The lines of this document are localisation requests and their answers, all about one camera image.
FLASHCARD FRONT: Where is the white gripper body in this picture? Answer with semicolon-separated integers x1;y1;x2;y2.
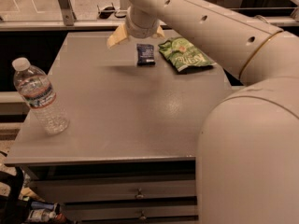
125;6;160;38

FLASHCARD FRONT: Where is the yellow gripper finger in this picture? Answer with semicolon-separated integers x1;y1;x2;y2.
152;26;164;38
107;24;129;49

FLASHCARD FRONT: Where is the upper drawer knob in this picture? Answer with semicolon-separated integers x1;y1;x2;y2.
135;189;144;200

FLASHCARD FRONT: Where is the upper grey drawer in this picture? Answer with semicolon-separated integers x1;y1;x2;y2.
30;175;196;203

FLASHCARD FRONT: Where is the white floor stand base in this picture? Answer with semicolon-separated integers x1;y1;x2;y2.
97;3;127;20

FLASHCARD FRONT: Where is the clear plastic water bottle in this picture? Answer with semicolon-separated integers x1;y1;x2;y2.
12;57;69;135

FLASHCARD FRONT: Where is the green kettle chips bag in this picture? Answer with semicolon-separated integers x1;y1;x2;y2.
158;37;216;72

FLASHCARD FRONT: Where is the lower grey drawer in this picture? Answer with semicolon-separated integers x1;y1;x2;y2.
63;199;198;221

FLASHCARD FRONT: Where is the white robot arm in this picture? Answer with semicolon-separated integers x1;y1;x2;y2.
108;0;299;224

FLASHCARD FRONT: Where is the grey metal railing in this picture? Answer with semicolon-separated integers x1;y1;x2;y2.
0;0;298;31

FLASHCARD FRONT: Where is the black bag on floor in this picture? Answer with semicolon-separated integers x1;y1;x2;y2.
0;151;31;224

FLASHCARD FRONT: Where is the grey drawer cabinet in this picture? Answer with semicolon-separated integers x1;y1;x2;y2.
6;32;232;224

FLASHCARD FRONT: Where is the grey drawer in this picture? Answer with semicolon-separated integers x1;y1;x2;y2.
63;199;198;221
30;175;196;203

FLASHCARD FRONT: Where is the blue rxbar blueberry wrapper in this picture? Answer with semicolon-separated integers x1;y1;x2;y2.
136;44;155;65

